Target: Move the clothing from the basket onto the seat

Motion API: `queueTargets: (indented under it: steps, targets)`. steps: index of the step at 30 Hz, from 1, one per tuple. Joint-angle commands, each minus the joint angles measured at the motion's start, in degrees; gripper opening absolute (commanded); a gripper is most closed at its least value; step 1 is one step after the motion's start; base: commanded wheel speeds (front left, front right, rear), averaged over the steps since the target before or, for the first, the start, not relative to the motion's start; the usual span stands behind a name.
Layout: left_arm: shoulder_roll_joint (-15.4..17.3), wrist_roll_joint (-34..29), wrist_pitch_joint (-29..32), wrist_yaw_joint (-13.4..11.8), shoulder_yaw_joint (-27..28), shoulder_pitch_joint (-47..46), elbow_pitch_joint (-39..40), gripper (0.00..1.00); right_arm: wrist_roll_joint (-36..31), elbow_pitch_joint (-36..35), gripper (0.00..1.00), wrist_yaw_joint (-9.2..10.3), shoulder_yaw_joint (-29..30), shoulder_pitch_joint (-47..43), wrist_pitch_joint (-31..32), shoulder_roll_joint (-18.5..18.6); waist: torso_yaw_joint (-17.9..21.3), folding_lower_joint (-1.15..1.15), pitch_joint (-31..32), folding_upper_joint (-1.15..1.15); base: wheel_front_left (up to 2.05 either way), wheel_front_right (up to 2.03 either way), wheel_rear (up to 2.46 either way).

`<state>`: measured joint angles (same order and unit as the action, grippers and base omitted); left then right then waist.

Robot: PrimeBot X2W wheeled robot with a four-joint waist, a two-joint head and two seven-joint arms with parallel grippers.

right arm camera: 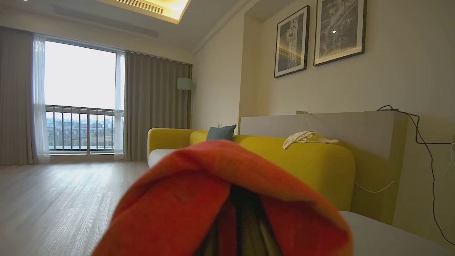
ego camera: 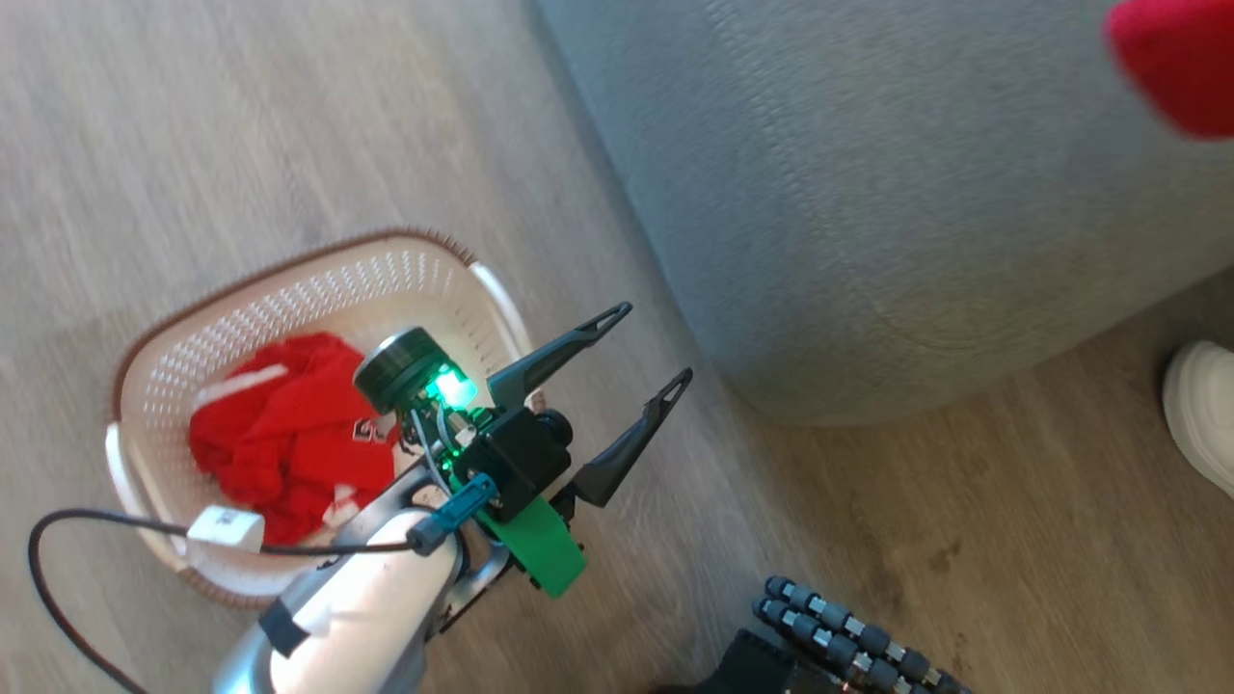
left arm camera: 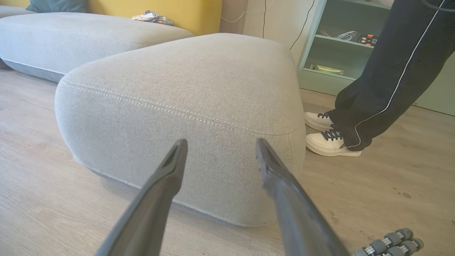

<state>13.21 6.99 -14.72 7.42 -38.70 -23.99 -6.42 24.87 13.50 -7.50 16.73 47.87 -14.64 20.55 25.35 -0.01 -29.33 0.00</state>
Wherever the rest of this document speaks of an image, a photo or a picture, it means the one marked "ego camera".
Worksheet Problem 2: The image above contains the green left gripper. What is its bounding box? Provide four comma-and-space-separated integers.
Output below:
474, 302, 694, 599

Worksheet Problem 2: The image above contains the red garment with white trim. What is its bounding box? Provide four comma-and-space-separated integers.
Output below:
188, 332, 402, 547

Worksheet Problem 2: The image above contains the plain red garment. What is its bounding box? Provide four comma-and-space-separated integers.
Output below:
1104, 0, 1234, 142

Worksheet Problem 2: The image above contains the grey and yellow sofa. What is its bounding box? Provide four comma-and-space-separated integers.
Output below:
525, 0, 1234, 427

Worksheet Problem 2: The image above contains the black round left gripper motor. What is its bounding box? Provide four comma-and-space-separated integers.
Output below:
353, 326, 482, 417

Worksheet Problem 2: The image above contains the cream perforated laundry basket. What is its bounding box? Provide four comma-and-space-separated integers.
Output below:
104, 227, 547, 610

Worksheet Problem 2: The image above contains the white shoe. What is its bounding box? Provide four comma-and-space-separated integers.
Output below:
1161, 339, 1234, 500

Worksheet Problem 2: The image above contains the teal left camera cable plug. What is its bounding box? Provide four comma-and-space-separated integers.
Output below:
409, 472, 500, 558

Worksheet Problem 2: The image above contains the black beaded cable conduit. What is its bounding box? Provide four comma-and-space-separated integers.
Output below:
765, 575, 973, 694
752, 597, 902, 694

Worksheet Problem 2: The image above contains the white cable adapter box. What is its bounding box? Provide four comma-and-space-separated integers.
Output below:
185, 506, 266, 556

